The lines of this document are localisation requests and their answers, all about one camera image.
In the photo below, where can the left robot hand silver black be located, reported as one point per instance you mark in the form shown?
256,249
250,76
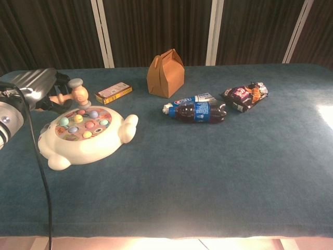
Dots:
36,83

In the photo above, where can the toy mallet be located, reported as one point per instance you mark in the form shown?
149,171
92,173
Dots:
80,93

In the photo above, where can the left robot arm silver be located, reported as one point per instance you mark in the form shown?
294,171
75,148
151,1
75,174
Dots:
7,122

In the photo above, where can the white whack-a-mole toy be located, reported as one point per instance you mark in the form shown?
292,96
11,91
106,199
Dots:
104,140

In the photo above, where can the small yellow red carton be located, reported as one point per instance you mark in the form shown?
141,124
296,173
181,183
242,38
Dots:
113,93

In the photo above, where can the brown paper gable box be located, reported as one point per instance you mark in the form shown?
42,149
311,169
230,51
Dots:
166,78

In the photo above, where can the teal table cloth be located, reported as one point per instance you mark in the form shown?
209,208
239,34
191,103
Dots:
166,182

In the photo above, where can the Pepsi cola bottle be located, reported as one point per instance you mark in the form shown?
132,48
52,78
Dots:
197,113

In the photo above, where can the blue white toothpaste tube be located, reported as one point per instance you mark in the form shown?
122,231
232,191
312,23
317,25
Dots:
201,97

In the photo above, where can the dark purple snack bag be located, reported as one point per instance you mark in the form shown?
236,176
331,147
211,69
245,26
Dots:
244,96

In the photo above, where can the white partition frame post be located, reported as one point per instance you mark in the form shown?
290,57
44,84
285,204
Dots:
299,31
102,34
214,31

